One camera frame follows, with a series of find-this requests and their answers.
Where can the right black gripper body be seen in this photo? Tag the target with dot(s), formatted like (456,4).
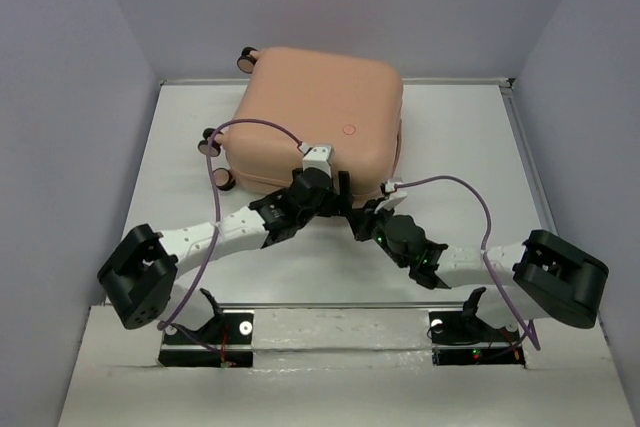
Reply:
(380,239)

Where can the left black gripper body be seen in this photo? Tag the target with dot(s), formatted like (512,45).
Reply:
(326,206)

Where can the pink hard-shell suitcase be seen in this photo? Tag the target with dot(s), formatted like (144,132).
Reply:
(349,103)

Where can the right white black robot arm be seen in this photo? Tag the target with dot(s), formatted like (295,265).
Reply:
(545,276)

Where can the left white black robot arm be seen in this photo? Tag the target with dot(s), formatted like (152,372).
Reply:
(139,276)

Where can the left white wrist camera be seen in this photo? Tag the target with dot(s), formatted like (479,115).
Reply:
(318,157)

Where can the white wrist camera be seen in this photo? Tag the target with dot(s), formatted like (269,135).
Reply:
(318,157)
(393,195)

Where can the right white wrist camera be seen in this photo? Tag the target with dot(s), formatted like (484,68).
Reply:
(393,195)

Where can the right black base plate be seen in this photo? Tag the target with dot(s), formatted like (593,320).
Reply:
(464,341)

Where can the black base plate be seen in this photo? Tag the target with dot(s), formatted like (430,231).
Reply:
(228,345)
(464,341)

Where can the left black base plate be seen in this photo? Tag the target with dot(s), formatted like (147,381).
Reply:
(228,345)

